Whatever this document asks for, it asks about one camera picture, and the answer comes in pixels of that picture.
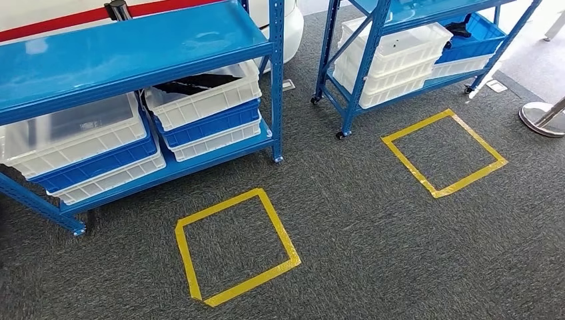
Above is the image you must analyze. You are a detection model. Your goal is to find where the black part in crate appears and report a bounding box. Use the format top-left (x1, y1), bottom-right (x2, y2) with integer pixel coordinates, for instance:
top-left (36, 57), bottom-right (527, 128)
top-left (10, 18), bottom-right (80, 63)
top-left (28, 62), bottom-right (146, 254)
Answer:
top-left (154, 73), bottom-right (243, 96)

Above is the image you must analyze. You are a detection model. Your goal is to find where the black stanchion post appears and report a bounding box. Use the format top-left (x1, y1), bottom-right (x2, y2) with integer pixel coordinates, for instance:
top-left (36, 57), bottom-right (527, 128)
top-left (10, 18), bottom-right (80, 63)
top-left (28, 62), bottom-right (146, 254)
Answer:
top-left (104, 0), bottom-right (133, 21)

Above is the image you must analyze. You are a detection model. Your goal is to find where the white car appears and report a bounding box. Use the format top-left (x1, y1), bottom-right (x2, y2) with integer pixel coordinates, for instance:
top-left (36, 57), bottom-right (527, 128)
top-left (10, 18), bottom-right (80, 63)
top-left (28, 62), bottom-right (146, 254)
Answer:
top-left (0, 0), bottom-right (305, 74)

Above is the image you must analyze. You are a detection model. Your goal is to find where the yellow floor tape square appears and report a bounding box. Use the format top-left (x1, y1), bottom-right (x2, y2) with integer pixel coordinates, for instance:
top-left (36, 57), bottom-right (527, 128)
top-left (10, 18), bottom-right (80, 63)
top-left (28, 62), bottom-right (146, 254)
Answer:
top-left (381, 109), bottom-right (508, 199)

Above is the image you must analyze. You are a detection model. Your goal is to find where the silver stanchion with base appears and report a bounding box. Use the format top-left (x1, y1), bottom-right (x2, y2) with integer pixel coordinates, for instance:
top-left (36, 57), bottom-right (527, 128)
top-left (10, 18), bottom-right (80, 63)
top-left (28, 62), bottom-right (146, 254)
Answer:
top-left (518, 95), bottom-right (565, 139)

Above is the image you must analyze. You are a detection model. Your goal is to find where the red barrier belt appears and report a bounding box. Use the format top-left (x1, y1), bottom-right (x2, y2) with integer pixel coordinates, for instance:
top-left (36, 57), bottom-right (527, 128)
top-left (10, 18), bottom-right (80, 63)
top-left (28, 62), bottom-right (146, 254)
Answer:
top-left (128, 0), bottom-right (222, 19)
top-left (0, 7), bottom-right (111, 44)

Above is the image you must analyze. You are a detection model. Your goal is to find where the black item in crate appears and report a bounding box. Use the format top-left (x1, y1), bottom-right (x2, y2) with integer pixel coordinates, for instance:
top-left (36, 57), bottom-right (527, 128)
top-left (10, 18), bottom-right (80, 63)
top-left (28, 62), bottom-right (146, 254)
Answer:
top-left (443, 21), bottom-right (473, 49)

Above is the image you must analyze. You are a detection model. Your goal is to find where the blue metal shelf rack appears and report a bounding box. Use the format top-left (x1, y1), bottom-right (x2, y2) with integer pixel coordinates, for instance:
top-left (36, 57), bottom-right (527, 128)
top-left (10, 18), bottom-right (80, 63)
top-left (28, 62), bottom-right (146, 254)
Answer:
top-left (0, 0), bottom-right (286, 237)
top-left (310, 0), bottom-right (544, 140)

